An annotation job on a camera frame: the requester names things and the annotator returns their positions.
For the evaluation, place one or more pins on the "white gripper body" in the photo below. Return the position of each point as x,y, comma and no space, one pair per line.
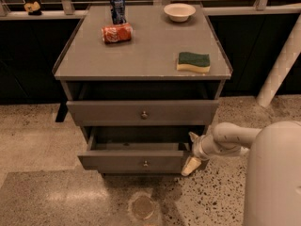
197,148

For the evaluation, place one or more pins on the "grey drawer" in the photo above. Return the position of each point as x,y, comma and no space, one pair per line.
143,113
138,149

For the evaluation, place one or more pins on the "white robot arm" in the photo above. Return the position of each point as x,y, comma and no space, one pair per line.
273,175

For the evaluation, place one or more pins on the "grey drawer cabinet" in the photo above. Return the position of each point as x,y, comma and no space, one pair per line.
145,67

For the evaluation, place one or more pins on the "grey top drawer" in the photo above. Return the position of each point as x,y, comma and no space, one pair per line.
143,113

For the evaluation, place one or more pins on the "green yellow sponge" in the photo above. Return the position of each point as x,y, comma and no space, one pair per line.
193,62

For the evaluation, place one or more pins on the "white bowl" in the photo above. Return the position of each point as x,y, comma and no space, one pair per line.
179,12

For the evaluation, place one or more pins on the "orange soda can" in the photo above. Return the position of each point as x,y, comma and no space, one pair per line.
117,32

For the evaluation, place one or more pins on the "white diagonal pipe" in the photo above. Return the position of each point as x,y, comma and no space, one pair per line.
285,60

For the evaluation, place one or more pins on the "blue soda can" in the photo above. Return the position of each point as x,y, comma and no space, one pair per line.
118,11

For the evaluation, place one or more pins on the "metal railing ledge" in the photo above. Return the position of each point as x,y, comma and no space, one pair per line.
40,14

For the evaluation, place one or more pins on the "small yellow black object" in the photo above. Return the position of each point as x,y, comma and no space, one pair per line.
32,8

